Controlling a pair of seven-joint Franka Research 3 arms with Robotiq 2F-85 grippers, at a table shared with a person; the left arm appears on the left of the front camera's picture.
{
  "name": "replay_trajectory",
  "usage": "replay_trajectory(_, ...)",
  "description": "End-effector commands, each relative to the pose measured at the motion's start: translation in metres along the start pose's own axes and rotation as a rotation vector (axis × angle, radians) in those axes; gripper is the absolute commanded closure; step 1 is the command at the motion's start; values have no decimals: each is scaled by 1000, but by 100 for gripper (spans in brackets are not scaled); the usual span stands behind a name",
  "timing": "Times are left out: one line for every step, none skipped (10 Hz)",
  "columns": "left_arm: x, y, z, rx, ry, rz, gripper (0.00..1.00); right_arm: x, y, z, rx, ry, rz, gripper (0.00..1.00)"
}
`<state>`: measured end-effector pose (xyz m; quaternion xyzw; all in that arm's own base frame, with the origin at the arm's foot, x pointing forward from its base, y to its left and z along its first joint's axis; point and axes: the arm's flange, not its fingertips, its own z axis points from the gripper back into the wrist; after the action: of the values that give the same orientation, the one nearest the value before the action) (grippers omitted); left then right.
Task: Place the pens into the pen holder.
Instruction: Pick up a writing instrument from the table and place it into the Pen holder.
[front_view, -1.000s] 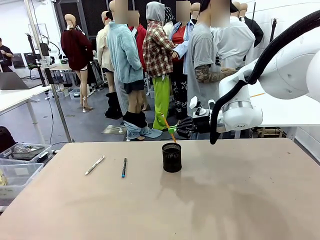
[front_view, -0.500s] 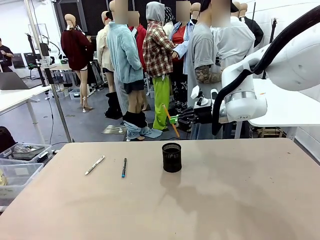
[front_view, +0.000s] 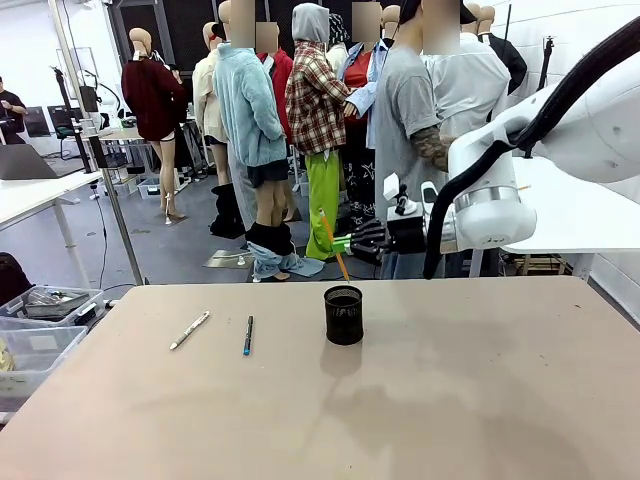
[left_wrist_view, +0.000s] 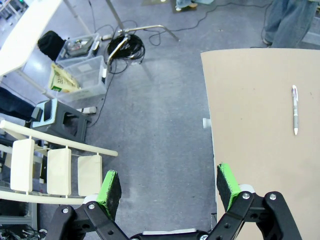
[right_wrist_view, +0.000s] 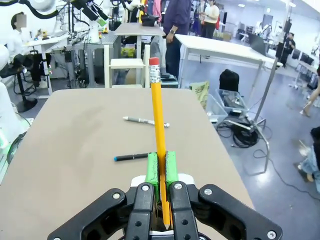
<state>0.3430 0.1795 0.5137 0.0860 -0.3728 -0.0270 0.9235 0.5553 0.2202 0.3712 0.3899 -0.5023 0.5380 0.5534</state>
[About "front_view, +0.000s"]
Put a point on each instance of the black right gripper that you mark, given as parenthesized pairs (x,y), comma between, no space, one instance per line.
(405,234)

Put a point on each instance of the orange pencil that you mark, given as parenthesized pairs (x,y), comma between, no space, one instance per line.
(328,227)

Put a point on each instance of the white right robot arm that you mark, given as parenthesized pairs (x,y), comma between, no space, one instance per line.
(590,125)

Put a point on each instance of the tattooed person forearm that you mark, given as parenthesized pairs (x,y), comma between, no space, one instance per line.
(432,145)

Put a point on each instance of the black mesh pen holder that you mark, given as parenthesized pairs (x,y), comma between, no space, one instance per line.
(343,317)

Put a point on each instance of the black pen with blue cap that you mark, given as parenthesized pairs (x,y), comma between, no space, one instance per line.
(248,335)

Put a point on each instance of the white pen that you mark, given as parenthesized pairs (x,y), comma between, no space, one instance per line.
(190,330)

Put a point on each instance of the black star print pants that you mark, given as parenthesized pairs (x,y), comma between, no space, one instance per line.
(361,185)

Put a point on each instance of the person in grey t-shirt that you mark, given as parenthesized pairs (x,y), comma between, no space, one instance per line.
(400,110)

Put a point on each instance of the mannequin in plaid shirt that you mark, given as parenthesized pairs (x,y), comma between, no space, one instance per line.
(317,100)

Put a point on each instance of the mannequin in blue shirt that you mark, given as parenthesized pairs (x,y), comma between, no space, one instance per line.
(362,80)

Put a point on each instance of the mannequin in light blue fleece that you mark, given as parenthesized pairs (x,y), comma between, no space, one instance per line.
(247,115)

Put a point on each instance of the mannequin in red jacket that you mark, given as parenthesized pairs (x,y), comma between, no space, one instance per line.
(283,80)

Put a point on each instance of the white table behind robot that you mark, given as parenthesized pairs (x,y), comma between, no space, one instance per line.
(570,220)

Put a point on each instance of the mannequin in cream jacket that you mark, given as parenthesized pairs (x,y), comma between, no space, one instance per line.
(206,100)

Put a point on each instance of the mannequin in black jacket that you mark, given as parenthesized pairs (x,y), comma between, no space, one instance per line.
(510,60)

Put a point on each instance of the black tripod stand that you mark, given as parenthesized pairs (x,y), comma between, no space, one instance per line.
(547,60)

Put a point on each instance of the mannequin in dark red sweater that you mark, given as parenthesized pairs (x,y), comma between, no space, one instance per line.
(152,100)

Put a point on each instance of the clear plastic bin with clutter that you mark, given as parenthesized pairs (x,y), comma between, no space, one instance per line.
(50,302)

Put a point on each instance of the white side table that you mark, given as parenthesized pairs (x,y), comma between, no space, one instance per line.
(35,192)

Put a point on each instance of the clear plastic bin with label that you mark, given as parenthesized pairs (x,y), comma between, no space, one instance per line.
(35,352)

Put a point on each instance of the grey laptop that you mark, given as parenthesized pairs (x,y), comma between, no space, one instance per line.
(22,162)

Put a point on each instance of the person in black shirt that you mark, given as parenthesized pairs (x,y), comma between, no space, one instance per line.
(11,112)

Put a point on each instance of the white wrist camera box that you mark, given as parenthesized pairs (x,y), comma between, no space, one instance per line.
(398,192)

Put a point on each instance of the metal frame pole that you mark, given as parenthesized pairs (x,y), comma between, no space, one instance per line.
(100,150)

